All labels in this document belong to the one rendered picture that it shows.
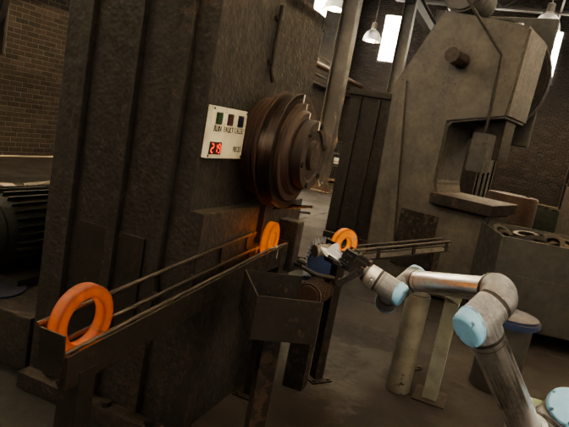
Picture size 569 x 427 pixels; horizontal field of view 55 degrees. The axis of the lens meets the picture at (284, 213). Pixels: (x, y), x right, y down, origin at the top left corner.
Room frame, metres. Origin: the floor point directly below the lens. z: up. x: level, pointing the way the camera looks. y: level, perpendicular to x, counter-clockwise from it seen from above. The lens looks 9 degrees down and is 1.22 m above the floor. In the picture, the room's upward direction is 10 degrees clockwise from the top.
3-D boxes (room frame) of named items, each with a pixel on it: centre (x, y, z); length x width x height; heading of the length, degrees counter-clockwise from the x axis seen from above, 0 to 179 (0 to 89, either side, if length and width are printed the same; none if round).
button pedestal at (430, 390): (2.64, -0.90, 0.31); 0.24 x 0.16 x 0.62; 159
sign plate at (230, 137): (1.99, 0.26, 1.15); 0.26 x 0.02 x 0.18; 159
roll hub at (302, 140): (2.24, -0.06, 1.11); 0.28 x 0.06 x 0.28; 159
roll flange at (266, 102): (2.30, 0.11, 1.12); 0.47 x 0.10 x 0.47; 159
